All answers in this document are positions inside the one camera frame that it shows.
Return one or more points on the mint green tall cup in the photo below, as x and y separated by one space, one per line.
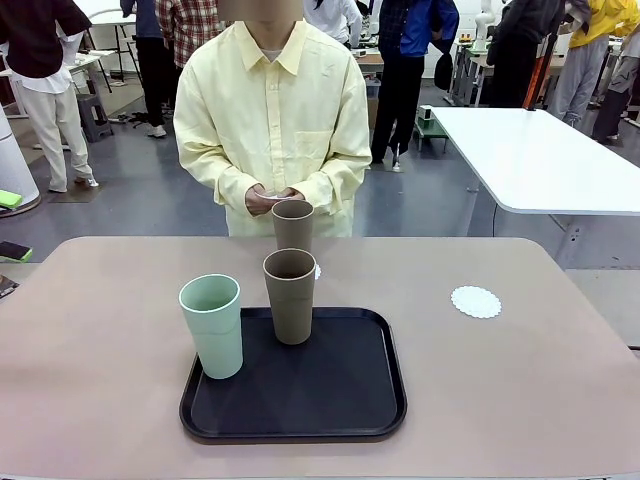
215 345

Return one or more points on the black hanging bag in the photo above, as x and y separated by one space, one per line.
443 72

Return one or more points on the person in navy top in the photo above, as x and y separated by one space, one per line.
150 75

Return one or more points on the person in yellow shirt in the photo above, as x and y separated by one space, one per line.
270 110

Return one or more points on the black and green pad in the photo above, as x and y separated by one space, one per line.
15 250

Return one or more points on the person in yellow jacket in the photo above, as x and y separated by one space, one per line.
580 75

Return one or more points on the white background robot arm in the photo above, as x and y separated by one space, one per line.
482 25

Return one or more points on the black plastic serving tray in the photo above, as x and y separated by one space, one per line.
325 390

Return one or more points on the white coaster stack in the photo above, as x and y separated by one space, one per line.
270 195

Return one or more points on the person's left hand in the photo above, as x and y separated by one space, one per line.
297 194

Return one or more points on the person's right forearm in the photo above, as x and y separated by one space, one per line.
225 182

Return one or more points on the person in plaid shirt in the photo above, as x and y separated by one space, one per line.
185 30

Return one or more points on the grey step stool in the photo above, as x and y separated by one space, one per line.
95 117

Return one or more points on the white folding table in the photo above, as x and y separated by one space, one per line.
90 57

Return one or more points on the small white box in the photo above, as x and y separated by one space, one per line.
426 113

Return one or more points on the person in blue jacket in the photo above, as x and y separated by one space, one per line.
415 30

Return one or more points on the white cylindrical base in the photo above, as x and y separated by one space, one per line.
15 165

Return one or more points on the small green-topped stand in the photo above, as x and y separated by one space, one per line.
432 129

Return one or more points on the white doily coaster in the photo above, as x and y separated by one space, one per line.
475 301
317 272

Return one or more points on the brown tall cup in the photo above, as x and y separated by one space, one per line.
292 315
292 230

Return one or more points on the person's right hand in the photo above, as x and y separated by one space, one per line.
259 205

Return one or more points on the person's left forearm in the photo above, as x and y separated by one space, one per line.
335 185

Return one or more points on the orange and black pole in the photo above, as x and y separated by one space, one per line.
537 75

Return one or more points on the person in grey clothes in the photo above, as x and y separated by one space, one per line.
617 100

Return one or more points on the bright green block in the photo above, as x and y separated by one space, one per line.
10 200

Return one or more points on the person in white coat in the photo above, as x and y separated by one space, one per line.
340 20

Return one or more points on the person in black clothes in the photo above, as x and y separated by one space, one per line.
520 60

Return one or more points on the person in maroon top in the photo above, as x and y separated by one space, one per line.
30 40

